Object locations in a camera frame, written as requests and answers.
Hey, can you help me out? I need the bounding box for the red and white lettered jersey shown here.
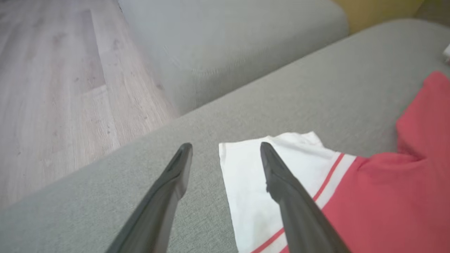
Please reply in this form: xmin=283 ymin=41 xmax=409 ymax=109
xmin=218 ymin=70 xmax=450 ymax=253

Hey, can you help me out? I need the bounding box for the yellow sofa back cushion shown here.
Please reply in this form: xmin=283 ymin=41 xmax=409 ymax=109
xmin=332 ymin=0 xmax=425 ymax=35

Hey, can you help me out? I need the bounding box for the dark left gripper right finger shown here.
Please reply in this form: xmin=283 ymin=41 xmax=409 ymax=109
xmin=260 ymin=142 xmax=352 ymax=253

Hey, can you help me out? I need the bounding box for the grey sofa seat cushion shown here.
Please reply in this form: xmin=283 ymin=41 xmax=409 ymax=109
xmin=118 ymin=0 xmax=349 ymax=117

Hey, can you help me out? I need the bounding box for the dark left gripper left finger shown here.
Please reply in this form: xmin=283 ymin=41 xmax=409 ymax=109
xmin=105 ymin=142 xmax=193 ymax=253

